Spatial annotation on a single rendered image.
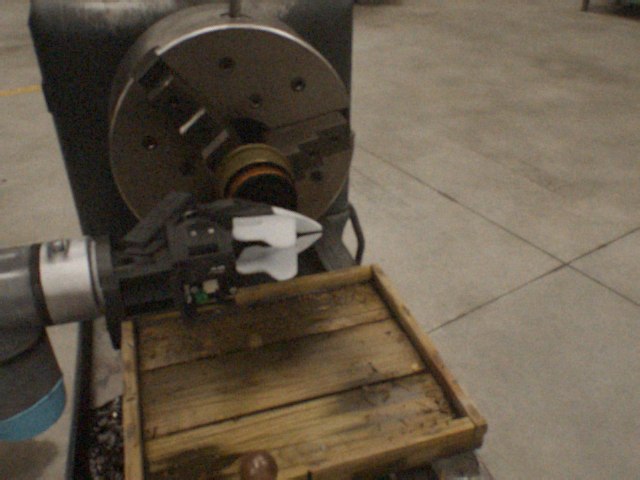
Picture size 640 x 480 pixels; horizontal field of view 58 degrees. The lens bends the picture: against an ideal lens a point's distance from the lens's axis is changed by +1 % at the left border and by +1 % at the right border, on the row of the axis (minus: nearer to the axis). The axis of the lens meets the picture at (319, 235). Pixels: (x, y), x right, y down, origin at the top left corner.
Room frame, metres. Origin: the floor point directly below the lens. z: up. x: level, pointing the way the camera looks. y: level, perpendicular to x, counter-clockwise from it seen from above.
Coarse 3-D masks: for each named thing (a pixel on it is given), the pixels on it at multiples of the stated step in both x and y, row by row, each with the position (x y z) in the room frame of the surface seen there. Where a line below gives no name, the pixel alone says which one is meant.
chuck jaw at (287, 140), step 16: (336, 112) 0.71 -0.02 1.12; (288, 128) 0.68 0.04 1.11; (304, 128) 0.68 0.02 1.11; (320, 128) 0.67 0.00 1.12; (336, 128) 0.67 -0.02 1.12; (272, 144) 0.65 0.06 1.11; (288, 144) 0.64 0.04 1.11; (304, 144) 0.64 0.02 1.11; (320, 144) 0.67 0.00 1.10; (336, 144) 0.67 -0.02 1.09; (288, 160) 0.61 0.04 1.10; (304, 160) 0.64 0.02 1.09; (320, 160) 0.65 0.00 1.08; (304, 176) 0.62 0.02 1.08
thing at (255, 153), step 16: (256, 144) 0.60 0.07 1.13; (224, 160) 0.59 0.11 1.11; (240, 160) 0.57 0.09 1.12; (256, 160) 0.57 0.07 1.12; (272, 160) 0.57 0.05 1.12; (224, 176) 0.57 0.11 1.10; (240, 176) 0.55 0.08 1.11; (256, 176) 0.54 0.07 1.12; (272, 176) 0.54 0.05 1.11; (288, 176) 0.57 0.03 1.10; (224, 192) 0.55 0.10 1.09; (240, 192) 0.53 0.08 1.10; (256, 192) 0.62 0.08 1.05; (272, 192) 0.60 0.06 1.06; (288, 192) 0.55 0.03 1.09; (288, 208) 0.55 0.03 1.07
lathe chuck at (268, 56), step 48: (144, 48) 0.70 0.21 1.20; (192, 48) 0.66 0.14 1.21; (240, 48) 0.68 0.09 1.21; (288, 48) 0.70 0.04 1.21; (144, 96) 0.64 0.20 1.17; (240, 96) 0.68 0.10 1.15; (288, 96) 0.70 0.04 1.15; (336, 96) 0.71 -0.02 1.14; (144, 144) 0.64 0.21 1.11; (144, 192) 0.64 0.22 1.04; (192, 192) 0.66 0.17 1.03; (336, 192) 0.72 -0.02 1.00; (240, 240) 0.67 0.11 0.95
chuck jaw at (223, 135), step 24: (144, 72) 0.65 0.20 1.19; (168, 72) 0.64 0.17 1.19; (168, 96) 0.61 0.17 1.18; (192, 96) 0.62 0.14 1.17; (192, 120) 0.61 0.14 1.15; (216, 120) 0.61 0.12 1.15; (192, 144) 0.60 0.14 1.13; (216, 144) 0.59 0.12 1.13; (240, 144) 0.61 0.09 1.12; (216, 168) 0.59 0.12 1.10
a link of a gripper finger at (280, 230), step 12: (264, 216) 0.48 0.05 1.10; (276, 216) 0.48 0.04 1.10; (288, 216) 0.48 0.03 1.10; (300, 216) 0.49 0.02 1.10; (240, 228) 0.47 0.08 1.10; (252, 228) 0.47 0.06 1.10; (264, 228) 0.47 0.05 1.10; (276, 228) 0.47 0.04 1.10; (288, 228) 0.47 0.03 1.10; (300, 228) 0.49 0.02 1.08; (312, 228) 0.49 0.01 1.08; (264, 240) 0.45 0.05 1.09; (276, 240) 0.45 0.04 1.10; (288, 240) 0.45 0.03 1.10
